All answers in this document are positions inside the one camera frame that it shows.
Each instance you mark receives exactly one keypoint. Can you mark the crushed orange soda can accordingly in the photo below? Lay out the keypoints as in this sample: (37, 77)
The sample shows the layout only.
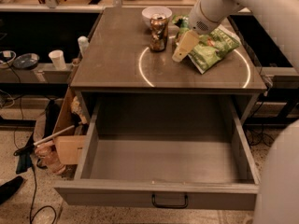
(159, 32)

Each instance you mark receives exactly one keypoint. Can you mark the white paper cup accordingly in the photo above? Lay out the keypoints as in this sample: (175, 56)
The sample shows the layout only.
(57, 58)

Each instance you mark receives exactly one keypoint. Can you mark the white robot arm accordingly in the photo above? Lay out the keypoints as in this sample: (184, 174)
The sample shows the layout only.
(277, 201)

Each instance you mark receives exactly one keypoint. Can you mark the green chip bag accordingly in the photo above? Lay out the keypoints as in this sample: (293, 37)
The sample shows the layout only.
(211, 49)

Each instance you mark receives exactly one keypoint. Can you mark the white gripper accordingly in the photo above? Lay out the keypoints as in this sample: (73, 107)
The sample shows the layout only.
(199, 20)

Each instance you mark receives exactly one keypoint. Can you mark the white stick in box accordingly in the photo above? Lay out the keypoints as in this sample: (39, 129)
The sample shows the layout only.
(50, 137)

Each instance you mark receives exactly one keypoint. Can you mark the clear plastic bottles pack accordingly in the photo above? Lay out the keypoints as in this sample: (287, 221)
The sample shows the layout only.
(48, 158)

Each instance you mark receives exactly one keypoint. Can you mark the low grey side shelf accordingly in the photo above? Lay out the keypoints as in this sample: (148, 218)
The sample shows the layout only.
(43, 73)

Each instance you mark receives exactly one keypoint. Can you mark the white plastic bottle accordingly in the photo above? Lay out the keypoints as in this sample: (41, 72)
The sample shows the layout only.
(83, 43)

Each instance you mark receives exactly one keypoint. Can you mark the black drawer handle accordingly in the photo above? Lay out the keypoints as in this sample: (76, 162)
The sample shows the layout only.
(169, 201)

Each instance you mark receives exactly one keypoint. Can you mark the black shoe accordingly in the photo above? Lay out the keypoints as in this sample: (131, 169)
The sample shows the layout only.
(8, 189)

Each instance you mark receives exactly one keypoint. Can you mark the grey cabinet with counter top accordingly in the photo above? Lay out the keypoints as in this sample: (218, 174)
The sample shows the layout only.
(119, 59)

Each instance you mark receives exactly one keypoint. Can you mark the white ceramic bowl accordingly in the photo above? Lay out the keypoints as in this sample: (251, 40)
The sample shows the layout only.
(148, 12)

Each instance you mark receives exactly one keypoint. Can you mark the small bowl on shelf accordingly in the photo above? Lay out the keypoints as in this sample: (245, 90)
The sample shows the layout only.
(7, 58)

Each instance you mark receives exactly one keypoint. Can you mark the brown cardboard box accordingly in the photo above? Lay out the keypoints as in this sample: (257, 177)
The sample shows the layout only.
(69, 144)

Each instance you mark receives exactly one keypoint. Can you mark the dark round plate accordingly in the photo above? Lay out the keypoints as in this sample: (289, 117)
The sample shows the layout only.
(26, 61)

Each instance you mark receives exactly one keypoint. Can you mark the open grey top drawer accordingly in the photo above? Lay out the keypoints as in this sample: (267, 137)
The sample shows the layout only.
(141, 145)

